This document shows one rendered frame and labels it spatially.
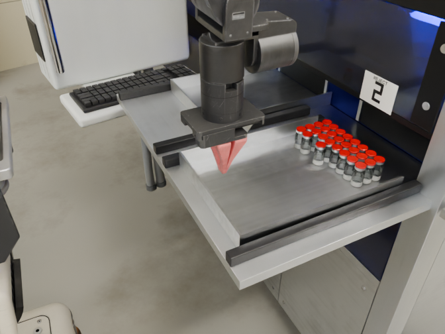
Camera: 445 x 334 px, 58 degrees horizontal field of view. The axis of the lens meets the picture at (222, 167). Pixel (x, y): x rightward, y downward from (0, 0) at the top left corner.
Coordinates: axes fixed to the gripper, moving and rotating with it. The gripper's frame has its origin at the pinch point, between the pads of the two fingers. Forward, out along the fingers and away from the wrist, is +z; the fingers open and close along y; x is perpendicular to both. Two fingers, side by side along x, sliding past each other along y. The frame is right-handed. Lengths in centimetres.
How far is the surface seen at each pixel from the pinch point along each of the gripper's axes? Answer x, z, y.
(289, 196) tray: 1.2, 12.3, 14.4
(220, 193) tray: 7.8, 12.3, 3.4
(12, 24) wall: 339, 67, -26
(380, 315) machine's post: -10, 49, 37
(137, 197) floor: 120, 101, 10
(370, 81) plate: 9.0, -2.6, 37.0
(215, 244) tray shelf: -3.3, 12.4, -2.9
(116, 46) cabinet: 88, 10, 5
